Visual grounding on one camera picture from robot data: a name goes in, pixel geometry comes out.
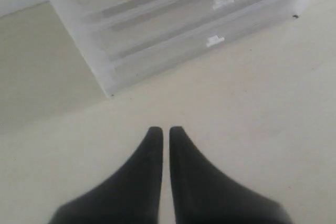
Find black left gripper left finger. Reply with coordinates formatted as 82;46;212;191
50;126;163;223

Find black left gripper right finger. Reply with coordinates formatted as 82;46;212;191
169;126;291;223

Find clear bottom wide drawer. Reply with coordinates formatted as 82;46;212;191
108;0;294;95

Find clear wide drawer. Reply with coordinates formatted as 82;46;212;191
97;0;297;62
108;0;294;95

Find clear middle wide drawer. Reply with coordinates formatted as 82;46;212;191
97;0;297;62

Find white plastic drawer cabinet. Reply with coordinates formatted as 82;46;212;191
43;0;326;98

